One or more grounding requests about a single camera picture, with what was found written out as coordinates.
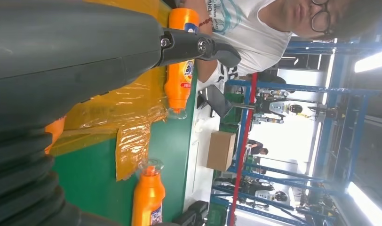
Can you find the ceiling light bar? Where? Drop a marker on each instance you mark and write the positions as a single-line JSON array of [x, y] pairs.
[[368, 202], [371, 60]]

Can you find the flat white box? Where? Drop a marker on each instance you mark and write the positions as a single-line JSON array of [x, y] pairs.
[[194, 165]]

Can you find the small white round object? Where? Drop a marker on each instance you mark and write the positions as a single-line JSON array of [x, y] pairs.
[[199, 124]]

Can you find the grey humanoid robot on stand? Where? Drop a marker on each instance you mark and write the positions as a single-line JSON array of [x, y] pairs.
[[278, 107], [265, 193]]

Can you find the yellow plastic wrapped board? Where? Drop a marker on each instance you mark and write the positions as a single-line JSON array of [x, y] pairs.
[[116, 106]]

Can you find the white table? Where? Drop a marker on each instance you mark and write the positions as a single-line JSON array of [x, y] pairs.
[[198, 181]]

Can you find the cardboard box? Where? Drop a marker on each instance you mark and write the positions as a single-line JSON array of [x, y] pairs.
[[220, 151]]

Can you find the green plastic crates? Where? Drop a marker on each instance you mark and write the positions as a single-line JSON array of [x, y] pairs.
[[234, 115]]

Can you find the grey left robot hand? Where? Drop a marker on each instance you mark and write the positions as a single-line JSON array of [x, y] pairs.
[[69, 56]]

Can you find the person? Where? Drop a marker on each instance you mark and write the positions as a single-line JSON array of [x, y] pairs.
[[250, 37], [258, 148]]

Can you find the black tablet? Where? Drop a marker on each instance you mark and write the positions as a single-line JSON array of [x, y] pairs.
[[216, 99]]

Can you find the blue metal shelf rack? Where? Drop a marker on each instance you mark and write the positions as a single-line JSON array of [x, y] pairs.
[[334, 90]]

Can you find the black foam carrying case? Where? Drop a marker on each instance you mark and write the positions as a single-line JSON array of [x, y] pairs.
[[194, 212]]

